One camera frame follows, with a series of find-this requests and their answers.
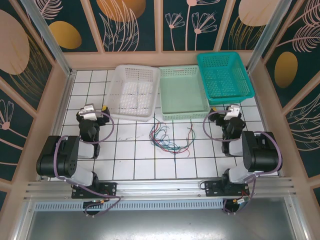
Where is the green wire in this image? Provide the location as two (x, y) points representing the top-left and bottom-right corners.
(173, 126), (195, 154)
(151, 114), (176, 154)

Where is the blue wire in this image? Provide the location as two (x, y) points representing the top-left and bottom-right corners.
(149, 121), (171, 146)
(156, 134), (186, 152)

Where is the white perforated plastic basket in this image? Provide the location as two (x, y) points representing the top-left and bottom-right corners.
(103, 64), (161, 123)

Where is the teal plastic basket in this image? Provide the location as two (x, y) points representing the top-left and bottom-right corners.
(196, 51), (256, 106)

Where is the light green plastic basket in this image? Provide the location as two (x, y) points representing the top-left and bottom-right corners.
(158, 65), (210, 121)

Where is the grey metal panel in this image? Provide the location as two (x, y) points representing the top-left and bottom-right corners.
(24, 209), (300, 240)

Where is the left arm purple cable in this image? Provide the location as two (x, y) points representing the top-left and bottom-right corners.
(53, 112), (122, 217)

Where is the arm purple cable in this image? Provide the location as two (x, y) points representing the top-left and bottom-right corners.
(202, 110), (283, 215)
(53, 112), (122, 217)

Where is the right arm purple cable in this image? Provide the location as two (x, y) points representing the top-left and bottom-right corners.
(202, 110), (283, 215)

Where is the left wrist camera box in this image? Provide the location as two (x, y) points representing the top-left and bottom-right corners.
(79, 104), (102, 121)

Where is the aluminium side rail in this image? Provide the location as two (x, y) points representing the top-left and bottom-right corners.
(51, 71), (77, 137)

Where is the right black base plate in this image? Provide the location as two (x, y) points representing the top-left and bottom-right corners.
(204, 179), (251, 198)

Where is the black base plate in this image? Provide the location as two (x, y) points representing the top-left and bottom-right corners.
(71, 181), (118, 200)
(204, 179), (251, 198)

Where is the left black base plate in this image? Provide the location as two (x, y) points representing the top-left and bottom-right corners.
(71, 181), (118, 200)

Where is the aluminium mounting rail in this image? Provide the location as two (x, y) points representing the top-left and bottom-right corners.
(23, 176), (298, 201)

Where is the aluminium frame post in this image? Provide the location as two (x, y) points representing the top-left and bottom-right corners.
(246, 0), (293, 73)
(19, 0), (76, 77)

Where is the slotted grey cable duct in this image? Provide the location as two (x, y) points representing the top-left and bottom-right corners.
(33, 201), (226, 211)

